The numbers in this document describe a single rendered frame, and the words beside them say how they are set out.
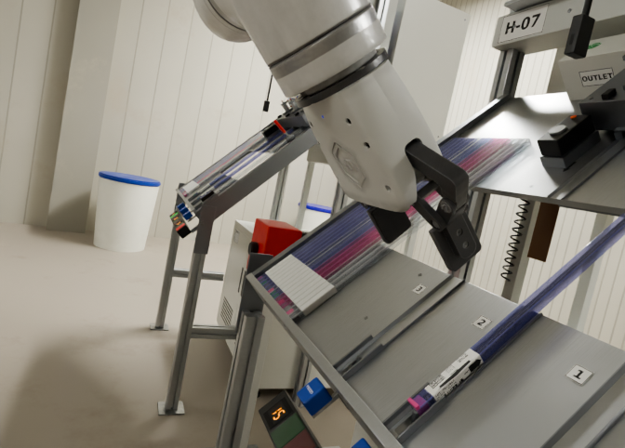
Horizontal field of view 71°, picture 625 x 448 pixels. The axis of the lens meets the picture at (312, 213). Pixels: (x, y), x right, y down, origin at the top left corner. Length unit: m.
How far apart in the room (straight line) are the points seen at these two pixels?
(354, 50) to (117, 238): 3.62
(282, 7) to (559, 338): 0.37
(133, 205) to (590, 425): 3.59
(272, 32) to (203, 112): 4.31
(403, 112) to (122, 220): 3.58
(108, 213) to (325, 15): 3.61
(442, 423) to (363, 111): 0.28
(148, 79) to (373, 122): 4.26
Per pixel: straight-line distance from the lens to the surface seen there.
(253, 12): 0.31
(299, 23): 0.29
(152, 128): 4.50
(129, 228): 3.84
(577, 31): 0.62
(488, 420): 0.43
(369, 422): 0.44
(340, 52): 0.29
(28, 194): 4.51
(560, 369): 0.45
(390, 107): 0.30
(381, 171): 0.30
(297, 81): 0.30
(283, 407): 0.56
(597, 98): 0.78
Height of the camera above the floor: 0.94
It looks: 5 degrees down
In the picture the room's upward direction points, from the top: 12 degrees clockwise
